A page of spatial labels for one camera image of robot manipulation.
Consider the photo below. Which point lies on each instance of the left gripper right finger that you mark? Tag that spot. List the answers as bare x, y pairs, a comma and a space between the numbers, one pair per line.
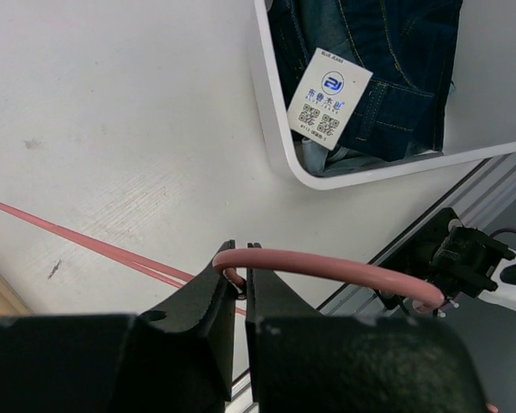
304, 361

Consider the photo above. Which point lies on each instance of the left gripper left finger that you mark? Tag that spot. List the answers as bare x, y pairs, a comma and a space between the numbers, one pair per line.
175, 357

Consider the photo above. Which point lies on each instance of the pink wire hanger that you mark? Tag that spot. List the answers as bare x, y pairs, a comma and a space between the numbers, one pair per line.
178, 355

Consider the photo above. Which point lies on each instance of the light blue denim skirt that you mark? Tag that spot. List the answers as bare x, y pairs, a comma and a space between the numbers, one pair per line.
321, 162

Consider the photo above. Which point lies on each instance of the dark blue denim skirt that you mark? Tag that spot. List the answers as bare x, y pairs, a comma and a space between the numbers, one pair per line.
408, 46

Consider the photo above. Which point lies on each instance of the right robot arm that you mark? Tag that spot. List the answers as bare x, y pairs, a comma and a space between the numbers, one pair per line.
476, 264

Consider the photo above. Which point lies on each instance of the white plastic basket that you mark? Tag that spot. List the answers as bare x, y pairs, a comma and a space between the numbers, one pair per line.
480, 117

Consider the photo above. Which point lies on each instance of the aluminium mounting rail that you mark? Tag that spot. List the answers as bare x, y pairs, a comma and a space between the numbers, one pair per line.
482, 199

